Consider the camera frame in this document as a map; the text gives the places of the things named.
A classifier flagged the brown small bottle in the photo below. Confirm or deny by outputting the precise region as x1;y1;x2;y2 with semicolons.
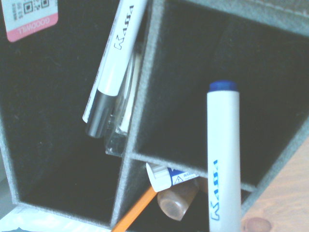
157;178;200;222

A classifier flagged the pink white price sticker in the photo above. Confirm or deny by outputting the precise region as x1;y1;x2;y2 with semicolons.
1;0;59;44

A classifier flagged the white marker blue cap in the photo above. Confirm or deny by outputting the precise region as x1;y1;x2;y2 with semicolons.
206;80;242;232

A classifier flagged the white marker black cap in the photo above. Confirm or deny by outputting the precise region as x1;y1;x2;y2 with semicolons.
85;0;148;139

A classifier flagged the white blue glue stick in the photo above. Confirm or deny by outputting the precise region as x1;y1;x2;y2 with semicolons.
145;162;201;193

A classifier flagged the clear plastic pen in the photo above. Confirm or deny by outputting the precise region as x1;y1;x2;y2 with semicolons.
105;41;146;157

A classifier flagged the grey desk organizer holder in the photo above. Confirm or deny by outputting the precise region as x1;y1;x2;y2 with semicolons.
0;0;309;232

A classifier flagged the orange pencil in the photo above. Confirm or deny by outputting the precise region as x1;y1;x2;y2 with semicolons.
110;186;158;232

